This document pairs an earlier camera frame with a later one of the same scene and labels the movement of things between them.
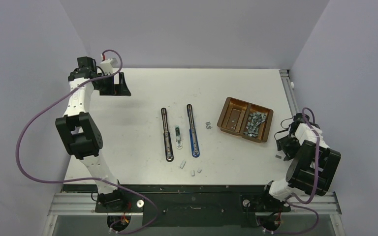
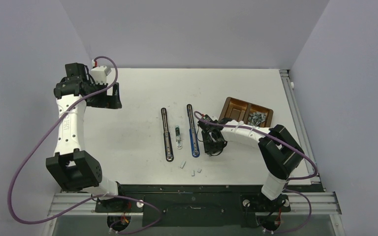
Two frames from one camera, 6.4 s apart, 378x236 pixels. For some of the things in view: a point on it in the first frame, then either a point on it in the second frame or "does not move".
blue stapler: x=194 y=142 does not move
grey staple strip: x=183 y=163 does not move
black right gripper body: x=290 y=146 → x=211 y=145
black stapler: x=168 y=143 does not move
